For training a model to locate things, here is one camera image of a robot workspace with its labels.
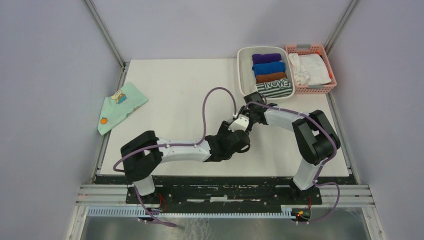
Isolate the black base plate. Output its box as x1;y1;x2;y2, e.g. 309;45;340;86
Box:
93;174;323;215

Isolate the aluminium frame rail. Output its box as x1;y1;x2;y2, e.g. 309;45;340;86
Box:
64;0;129;240

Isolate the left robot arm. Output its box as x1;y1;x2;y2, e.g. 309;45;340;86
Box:
120;115;252;204

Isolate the white slotted cable duct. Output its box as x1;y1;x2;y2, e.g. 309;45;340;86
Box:
87;206;295;220

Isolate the purple rolled towel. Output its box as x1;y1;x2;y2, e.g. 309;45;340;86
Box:
251;53;282;65

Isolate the blue rolled towel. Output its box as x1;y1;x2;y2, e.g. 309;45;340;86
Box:
251;61;286;76

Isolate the pink plastic basket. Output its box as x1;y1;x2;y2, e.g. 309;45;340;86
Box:
285;44;337;94

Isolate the mint green cartoon towel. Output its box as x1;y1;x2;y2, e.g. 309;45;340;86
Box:
97;82;149;136

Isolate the orange item in basket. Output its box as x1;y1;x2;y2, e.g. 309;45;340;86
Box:
314;50;333;80

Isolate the white cloth in basket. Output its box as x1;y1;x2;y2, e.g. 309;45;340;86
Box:
288;53;332;86

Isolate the brown rolled towel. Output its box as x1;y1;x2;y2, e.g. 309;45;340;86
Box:
255;72;287;84

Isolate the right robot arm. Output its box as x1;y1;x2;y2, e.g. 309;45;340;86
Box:
239;92;341;204

